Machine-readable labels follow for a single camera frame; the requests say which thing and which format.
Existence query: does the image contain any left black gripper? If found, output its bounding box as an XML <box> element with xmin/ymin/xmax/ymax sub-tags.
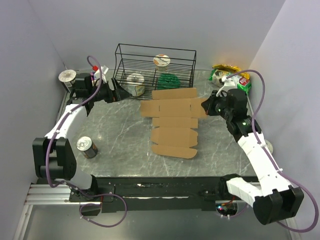
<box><xmin>89</xmin><ymin>77</ymin><xmax>133</xmax><ymax>104</ymax></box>

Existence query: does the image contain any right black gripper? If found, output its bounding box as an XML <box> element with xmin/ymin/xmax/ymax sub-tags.
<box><xmin>201</xmin><ymin>90</ymin><xmax>233</xmax><ymax>121</ymax></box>

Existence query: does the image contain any brown cardboard box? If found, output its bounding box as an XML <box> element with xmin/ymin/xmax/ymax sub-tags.
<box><xmin>140</xmin><ymin>87</ymin><xmax>207</xmax><ymax>159</ymax></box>

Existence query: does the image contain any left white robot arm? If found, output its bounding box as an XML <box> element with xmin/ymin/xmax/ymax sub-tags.
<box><xmin>32</xmin><ymin>73</ymin><xmax>132</xmax><ymax>201</ymax></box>

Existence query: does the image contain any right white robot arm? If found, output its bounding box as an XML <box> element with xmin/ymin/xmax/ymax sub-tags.
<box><xmin>201</xmin><ymin>88</ymin><xmax>304</xmax><ymax>225</ymax></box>

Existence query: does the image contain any white yellow cup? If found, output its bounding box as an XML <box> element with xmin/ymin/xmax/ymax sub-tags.
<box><xmin>126</xmin><ymin>73</ymin><xmax>145</xmax><ymax>97</ymax></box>

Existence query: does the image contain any small purple yogurt cup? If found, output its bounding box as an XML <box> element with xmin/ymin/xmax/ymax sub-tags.
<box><xmin>90</xmin><ymin>71</ymin><xmax>96</xmax><ymax>81</ymax></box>

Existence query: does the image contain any green chips bag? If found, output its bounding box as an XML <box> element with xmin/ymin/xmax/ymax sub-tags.
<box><xmin>208</xmin><ymin>68</ymin><xmax>252</xmax><ymax>97</ymax></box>

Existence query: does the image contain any yellow chips bag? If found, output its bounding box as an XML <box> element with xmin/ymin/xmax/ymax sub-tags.
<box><xmin>212</xmin><ymin>64</ymin><xmax>250</xmax><ymax>80</ymax></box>

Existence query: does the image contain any green lid jar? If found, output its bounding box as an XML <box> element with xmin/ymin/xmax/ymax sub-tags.
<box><xmin>156</xmin><ymin>73</ymin><xmax>181</xmax><ymax>90</ymax></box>

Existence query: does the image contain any black can white lid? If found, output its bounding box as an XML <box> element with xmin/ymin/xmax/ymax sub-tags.
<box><xmin>58</xmin><ymin>69</ymin><xmax>77</xmax><ymax>92</ymax></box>

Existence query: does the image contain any orange yogurt cup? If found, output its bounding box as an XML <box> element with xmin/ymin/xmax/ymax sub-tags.
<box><xmin>153</xmin><ymin>54</ymin><xmax>171</xmax><ymax>72</ymax></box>

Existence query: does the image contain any metal tin can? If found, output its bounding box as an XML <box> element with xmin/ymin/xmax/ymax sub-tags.
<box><xmin>76</xmin><ymin>136</ymin><xmax>98</xmax><ymax>159</ymax></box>

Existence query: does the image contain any white lidded cup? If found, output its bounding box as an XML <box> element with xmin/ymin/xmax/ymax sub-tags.
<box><xmin>265</xmin><ymin>139</ymin><xmax>274</xmax><ymax>154</ymax></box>

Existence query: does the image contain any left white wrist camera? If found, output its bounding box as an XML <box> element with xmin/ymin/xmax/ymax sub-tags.
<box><xmin>92</xmin><ymin>65</ymin><xmax>109</xmax><ymax>86</ymax></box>

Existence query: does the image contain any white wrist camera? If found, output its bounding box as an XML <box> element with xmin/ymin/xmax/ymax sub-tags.
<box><xmin>216</xmin><ymin>76</ymin><xmax>237</xmax><ymax>97</ymax></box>
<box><xmin>92</xmin><ymin>65</ymin><xmax>109</xmax><ymax>86</ymax></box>

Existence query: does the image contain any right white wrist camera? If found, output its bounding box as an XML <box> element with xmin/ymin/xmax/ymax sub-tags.
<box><xmin>216</xmin><ymin>76</ymin><xmax>237</xmax><ymax>97</ymax></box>

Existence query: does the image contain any black wire rack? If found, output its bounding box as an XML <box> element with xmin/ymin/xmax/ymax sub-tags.
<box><xmin>113</xmin><ymin>43</ymin><xmax>197</xmax><ymax>100</ymax></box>

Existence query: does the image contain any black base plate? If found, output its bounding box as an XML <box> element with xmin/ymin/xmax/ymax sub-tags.
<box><xmin>69</xmin><ymin>176</ymin><xmax>240</xmax><ymax>213</ymax></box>

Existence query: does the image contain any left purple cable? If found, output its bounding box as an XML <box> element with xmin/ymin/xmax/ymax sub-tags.
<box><xmin>45</xmin><ymin>55</ymin><xmax>128</xmax><ymax>228</ymax></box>

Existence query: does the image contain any aluminium rail frame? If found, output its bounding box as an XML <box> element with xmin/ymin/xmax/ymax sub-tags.
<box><xmin>13</xmin><ymin>182</ymin><xmax>301</xmax><ymax>240</ymax></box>

